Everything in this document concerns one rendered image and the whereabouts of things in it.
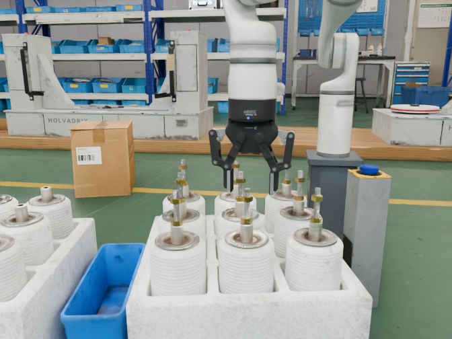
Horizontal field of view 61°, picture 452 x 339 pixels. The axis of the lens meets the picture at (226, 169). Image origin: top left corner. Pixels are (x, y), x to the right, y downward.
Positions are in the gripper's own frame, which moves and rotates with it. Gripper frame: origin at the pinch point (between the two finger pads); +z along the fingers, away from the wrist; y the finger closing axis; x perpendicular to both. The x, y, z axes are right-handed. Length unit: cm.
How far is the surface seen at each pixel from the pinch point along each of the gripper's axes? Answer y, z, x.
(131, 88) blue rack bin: -237, 7, 448
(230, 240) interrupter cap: -3.1, 9.5, -1.7
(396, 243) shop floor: 38, 35, 62
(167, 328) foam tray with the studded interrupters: -11.2, 20.9, -11.3
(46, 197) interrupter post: -46.9, 8.8, 10.0
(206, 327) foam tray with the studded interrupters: -5.2, 21.0, -9.6
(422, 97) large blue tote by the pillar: 135, 13, 437
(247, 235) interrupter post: -0.3, 8.5, -1.2
